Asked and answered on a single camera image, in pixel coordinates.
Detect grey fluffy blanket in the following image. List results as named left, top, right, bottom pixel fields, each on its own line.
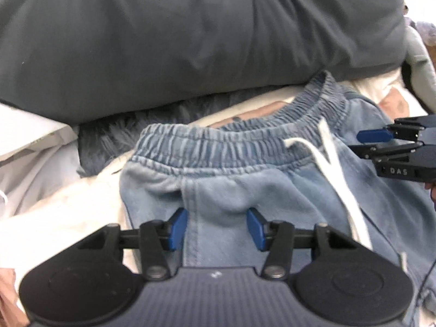
left=77, top=90, right=241, bottom=178

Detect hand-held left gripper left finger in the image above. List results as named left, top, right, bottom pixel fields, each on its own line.
left=78, top=208, right=189, bottom=280

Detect grey neck pillow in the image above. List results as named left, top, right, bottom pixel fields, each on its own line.
left=403, top=25, right=436, bottom=114

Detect white bedding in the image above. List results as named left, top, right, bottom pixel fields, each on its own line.
left=0, top=103, right=127, bottom=270

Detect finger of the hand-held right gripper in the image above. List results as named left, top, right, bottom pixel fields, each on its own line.
left=348, top=141, right=426, bottom=159
left=356, top=115, right=436, bottom=144

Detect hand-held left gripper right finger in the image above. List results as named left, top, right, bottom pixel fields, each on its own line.
left=247, top=208, right=358, bottom=280

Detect blue denim pants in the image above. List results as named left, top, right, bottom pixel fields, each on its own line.
left=119, top=71, right=436, bottom=327

